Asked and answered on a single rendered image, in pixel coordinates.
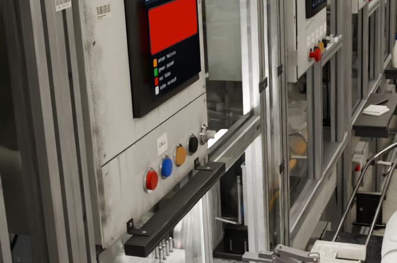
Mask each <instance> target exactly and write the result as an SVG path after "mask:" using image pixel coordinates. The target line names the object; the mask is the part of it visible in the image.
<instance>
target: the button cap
mask: <svg viewBox="0 0 397 263"><path fill-rule="evenodd" d="M172 170H173V163H172V160H171V159H170V158H166V159H165V160H164V162H163V165H162V173H163V175H164V176H165V177H169V176H170V175H171V173H172Z"/></svg>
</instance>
